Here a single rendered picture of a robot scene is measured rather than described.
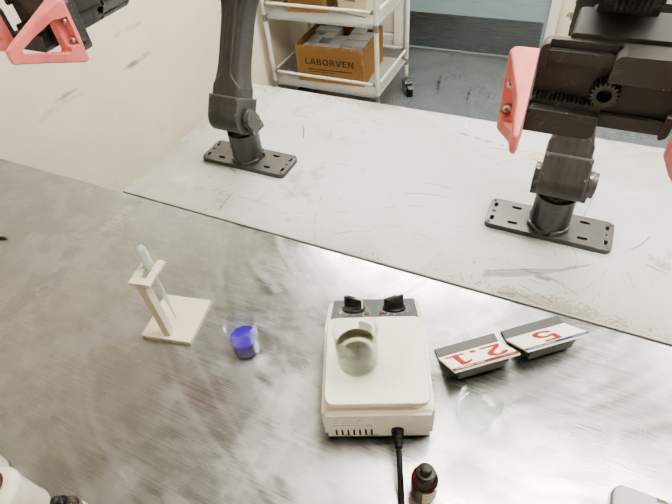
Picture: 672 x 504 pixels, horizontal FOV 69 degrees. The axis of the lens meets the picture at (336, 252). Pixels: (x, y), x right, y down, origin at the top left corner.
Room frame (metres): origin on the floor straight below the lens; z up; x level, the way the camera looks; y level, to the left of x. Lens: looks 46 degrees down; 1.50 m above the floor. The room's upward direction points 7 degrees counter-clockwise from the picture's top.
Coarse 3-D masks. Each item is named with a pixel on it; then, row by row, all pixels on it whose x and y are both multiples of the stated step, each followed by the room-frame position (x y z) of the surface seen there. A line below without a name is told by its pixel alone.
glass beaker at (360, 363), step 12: (348, 312) 0.34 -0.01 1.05; (360, 312) 0.34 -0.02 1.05; (372, 312) 0.33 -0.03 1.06; (336, 324) 0.33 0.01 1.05; (348, 324) 0.34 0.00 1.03; (360, 324) 0.34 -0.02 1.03; (372, 324) 0.33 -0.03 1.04; (336, 336) 0.33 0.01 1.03; (336, 348) 0.30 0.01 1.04; (348, 348) 0.29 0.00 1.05; (360, 348) 0.29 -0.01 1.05; (372, 348) 0.30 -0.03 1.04; (336, 360) 0.31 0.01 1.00; (348, 360) 0.29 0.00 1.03; (360, 360) 0.29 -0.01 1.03; (372, 360) 0.30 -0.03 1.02; (348, 372) 0.29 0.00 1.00; (360, 372) 0.29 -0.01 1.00; (372, 372) 0.30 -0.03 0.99
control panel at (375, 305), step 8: (336, 304) 0.44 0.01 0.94; (368, 304) 0.44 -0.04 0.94; (376, 304) 0.43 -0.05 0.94; (408, 304) 0.43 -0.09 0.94; (336, 312) 0.42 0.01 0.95; (376, 312) 0.41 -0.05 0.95; (384, 312) 0.40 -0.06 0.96; (400, 312) 0.40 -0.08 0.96; (408, 312) 0.40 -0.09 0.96; (416, 312) 0.40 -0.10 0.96
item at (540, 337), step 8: (552, 328) 0.38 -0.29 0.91; (560, 328) 0.38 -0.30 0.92; (568, 328) 0.37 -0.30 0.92; (576, 328) 0.37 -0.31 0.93; (520, 336) 0.37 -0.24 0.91; (528, 336) 0.37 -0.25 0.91; (536, 336) 0.37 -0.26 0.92; (544, 336) 0.36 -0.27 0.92; (552, 336) 0.36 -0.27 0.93; (560, 336) 0.35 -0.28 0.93; (520, 344) 0.35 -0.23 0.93; (528, 344) 0.35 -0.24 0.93; (536, 344) 0.34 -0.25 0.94
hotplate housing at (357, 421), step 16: (416, 304) 0.42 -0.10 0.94; (432, 400) 0.27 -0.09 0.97; (336, 416) 0.26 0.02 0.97; (352, 416) 0.26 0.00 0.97; (368, 416) 0.26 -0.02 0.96; (384, 416) 0.25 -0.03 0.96; (400, 416) 0.25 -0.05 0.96; (416, 416) 0.25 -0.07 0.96; (432, 416) 0.25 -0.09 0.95; (336, 432) 0.26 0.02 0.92; (352, 432) 0.26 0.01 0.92; (368, 432) 0.26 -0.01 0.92; (384, 432) 0.25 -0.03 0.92; (400, 432) 0.25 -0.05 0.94; (416, 432) 0.25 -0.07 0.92; (400, 448) 0.23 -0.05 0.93
